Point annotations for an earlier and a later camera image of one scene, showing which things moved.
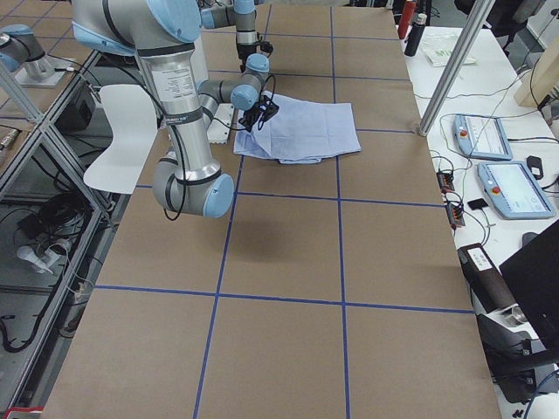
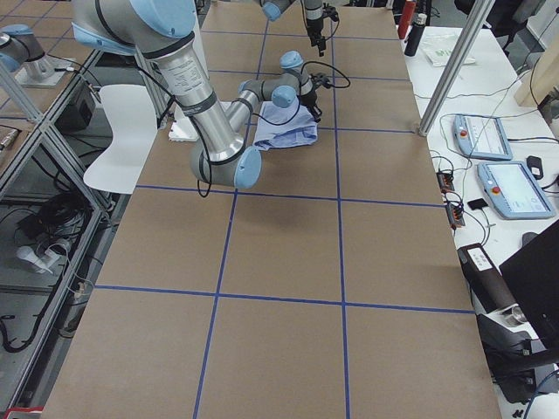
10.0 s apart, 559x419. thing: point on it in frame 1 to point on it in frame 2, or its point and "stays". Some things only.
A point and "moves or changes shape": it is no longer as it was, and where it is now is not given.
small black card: (477, 204) stays
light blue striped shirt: (300, 132) moves or changes shape
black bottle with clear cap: (416, 32) stays
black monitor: (532, 275) stays
